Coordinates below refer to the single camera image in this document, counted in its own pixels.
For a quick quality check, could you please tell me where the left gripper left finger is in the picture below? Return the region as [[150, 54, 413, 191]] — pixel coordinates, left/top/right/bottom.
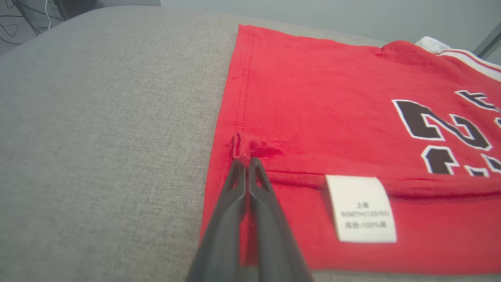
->
[[187, 159, 248, 282]]

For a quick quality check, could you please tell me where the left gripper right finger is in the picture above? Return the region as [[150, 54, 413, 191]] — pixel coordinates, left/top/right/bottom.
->
[[247, 157, 314, 282]]

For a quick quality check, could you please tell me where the red white-trimmed jersey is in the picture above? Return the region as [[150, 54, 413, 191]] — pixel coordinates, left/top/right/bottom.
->
[[200, 24, 501, 275]]

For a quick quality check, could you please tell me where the grey fabric sofa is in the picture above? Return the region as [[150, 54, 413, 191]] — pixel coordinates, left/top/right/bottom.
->
[[0, 5, 501, 282]]

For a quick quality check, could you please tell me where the grey partition post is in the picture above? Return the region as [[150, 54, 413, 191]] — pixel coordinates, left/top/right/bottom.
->
[[471, 22, 501, 60]]

